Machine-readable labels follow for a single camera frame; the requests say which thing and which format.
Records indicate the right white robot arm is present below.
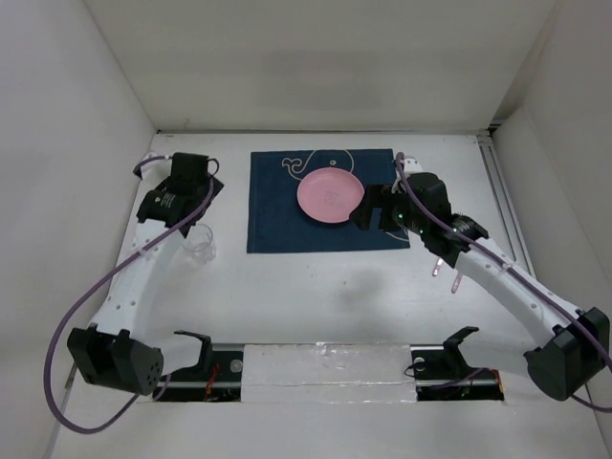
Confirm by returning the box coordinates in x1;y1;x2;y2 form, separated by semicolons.
350;172;611;401

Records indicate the pink plastic knife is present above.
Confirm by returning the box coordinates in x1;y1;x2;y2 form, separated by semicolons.
451;273;463;294

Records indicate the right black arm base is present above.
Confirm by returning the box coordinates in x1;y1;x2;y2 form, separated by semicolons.
404;326;505;402

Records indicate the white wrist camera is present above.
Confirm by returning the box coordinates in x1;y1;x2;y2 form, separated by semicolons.
133;154;170;180
401;156;424;176

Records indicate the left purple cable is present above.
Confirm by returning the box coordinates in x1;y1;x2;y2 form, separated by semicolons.
43;153;221;434

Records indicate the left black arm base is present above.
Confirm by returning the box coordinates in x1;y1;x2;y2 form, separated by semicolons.
152;344;245;403

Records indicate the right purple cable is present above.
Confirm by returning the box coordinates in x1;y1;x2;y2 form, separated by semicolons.
394;151;612;412

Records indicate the pink plastic plate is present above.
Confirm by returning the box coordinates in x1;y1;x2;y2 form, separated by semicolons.
296;167;364;224

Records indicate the aluminium side rail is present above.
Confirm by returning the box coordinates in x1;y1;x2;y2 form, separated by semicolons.
476;124;589;383

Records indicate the purple cable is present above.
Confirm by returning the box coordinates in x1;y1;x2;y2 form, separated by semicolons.
394;151;612;412
43;153;221;434

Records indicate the pink plastic fork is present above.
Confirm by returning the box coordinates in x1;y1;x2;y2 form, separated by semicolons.
431;258;445;277

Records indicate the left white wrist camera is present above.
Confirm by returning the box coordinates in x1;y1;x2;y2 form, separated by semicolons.
133;154;170;180

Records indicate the clear plastic cup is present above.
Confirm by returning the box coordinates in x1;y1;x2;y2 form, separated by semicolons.
183;224;216;264

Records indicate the blue whale placemat cloth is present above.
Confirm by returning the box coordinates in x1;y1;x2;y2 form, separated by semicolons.
247;148;410;254

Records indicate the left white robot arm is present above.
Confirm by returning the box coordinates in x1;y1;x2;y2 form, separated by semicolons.
67;153;223;395

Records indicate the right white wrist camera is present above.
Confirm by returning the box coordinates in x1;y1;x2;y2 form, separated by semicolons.
401;156;424;176

